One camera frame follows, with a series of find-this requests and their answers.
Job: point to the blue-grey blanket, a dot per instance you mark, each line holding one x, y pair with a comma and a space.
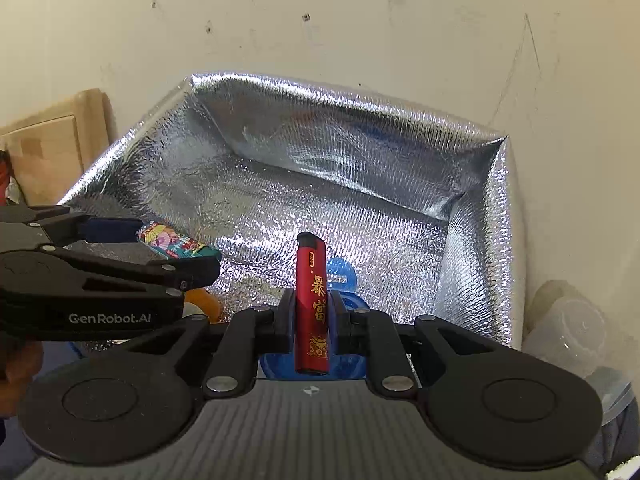
612, 440

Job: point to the colourful snack packet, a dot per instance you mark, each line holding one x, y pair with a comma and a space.
172, 244

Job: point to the blue lidded plastic container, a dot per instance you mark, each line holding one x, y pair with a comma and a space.
345, 305

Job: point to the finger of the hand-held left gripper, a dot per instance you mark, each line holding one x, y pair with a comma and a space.
165, 271
107, 230

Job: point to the red lighter gold print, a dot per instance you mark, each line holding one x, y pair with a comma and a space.
312, 305

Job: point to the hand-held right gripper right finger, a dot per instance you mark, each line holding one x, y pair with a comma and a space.
336, 322

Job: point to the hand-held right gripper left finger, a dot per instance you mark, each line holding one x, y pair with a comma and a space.
287, 322

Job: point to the silver insulated bag blue trim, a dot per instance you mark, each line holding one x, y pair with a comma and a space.
325, 185

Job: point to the person's left hand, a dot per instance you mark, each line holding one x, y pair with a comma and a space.
17, 375

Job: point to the orange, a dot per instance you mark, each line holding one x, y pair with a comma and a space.
205, 306

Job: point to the clear plastic container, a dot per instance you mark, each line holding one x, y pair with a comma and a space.
575, 340

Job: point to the wooden headboard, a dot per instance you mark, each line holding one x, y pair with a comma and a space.
50, 150

